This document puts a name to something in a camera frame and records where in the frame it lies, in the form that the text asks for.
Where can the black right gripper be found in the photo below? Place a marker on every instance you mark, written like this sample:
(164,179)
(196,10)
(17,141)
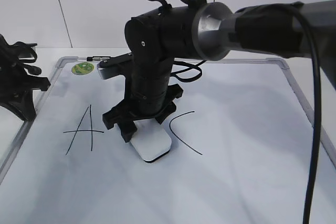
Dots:
(143,99)

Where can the white whiteboard eraser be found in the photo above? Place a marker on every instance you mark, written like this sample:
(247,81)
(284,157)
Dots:
(151,141)

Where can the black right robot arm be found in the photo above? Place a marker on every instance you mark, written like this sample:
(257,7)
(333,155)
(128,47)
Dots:
(203,31)

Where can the black whiteboard marker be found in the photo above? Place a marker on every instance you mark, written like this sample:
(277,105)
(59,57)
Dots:
(97,58)

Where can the green round magnet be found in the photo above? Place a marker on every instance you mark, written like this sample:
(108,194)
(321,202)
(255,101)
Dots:
(82,68)

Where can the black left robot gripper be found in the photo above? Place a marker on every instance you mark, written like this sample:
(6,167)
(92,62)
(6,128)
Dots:
(19,78)

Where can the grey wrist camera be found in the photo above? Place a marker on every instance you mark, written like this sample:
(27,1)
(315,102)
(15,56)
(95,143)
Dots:
(115,66)

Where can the whiteboard with aluminium frame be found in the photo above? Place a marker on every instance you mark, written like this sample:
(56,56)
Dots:
(240,153)

